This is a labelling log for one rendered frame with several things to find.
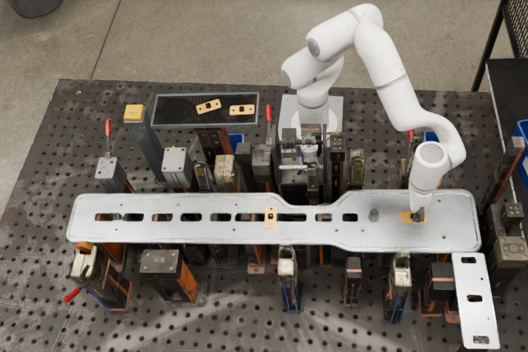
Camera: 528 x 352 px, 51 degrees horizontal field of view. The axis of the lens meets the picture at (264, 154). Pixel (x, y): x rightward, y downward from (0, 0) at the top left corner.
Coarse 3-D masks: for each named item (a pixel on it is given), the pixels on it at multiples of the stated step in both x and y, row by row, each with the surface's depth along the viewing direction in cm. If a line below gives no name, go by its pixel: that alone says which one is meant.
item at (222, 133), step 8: (200, 128) 195; (208, 128) 194; (216, 128) 194; (224, 128) 202; (200, 136) 200; (208, 136) 199; (216, 136) 199; (224, 136) 202; (200, 144) 204; (208, 144) 204; (216, 144) 203; (224, 144) 203; (208, 152) 209; (216, 152) 208; (224, 152) 208; (232, 152) 218; (208, 160) 214; (216, 184) 228
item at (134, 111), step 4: (136, 104) 196; (140, 104) 196; (128, 108) 196; (132, 108) 196; (136, 108) 195; (140, 108) 195; (128, 112) 195; (132, 112) 194; (136, 112) 194; (140, 112) 194; (124, 116) 194; (128, 116) 194; (132, 116) 194; (136, 116) 193; (140, 116) 193
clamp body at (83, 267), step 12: (84, 252) 182; (96, 252) 178; (72, 264) 176; (84, 264) 176; (96, 264) 178; (108, 264) 188; (72, 276) 174; (84, 276) 176; (96, 276) 178; (108, 276) 189; (120, 276) 198; (84, 288) 184; (96, 288) 183; (108, 288) 192; (120, 288) 198; (132, 288) 208; (108, 300) 195; (120, 300) 198
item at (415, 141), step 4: (416, 136) 171; (420, 136) 170; (412, 140) 170; (416, 140) 170; (420, 140) 170; (412, 144) 170; (416, 144) 169; (412, 148) 169; (408, 152) 176; (412, 152) 175; (408, 156) 177; (412, 156) 176; (408, 160) 177; (412, 160) 178; (408, 164) 178; (408, 168) 179; (408, 172) 181; (408, 176) 182
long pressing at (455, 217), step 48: (192, 192) 193; (240, 192) 191; (384, 192) 185; (432, 192) 183; (96, 240) 187; (144, 240) 185; (192, 240) 183; (240, 240) 181; (288, 240) 180; (336, 240) 178; (384, 240) 176; (432, 240) 174; (480, 240) 173
